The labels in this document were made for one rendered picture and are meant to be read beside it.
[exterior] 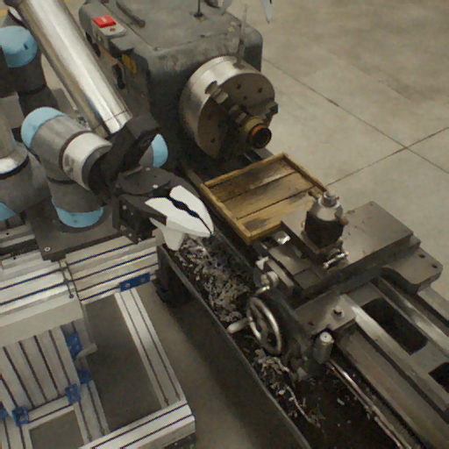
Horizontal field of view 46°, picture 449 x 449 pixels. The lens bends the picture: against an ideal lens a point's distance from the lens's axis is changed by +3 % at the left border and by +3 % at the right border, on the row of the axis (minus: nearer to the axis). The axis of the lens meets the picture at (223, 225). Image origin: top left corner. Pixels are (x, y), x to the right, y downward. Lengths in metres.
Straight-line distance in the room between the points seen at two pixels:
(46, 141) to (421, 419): 1.02
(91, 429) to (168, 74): 1.24
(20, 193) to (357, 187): 2.43
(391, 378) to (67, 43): 1.05
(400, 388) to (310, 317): 0.26
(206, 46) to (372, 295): 0.95
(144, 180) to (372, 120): 3.27
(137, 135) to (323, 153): 2.89
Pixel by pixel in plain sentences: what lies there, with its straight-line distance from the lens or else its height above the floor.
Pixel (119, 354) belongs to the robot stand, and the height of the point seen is 0.21.
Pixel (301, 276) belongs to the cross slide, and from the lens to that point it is 1.41.
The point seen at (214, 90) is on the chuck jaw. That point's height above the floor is 1.20.
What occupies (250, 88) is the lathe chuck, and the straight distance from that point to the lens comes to 1.75.
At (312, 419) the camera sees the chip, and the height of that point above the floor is 0.54.
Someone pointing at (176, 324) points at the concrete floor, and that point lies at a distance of 2.50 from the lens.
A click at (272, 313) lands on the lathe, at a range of 1.50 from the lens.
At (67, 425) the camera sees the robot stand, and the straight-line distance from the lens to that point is 2.09.
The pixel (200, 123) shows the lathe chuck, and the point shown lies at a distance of 1.70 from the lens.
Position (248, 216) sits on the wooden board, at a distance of 1.68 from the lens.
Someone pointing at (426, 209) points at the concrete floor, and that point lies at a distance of 3.23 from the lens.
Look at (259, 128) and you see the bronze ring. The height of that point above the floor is 1.12.
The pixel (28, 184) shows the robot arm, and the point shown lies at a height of 1.35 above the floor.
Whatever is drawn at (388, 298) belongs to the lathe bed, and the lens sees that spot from 1.58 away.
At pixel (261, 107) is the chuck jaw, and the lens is 1.78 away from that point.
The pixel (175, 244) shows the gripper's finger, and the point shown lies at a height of 1.54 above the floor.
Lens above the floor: 2.03
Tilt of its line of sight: 44 degrees down
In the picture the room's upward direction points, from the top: straight up
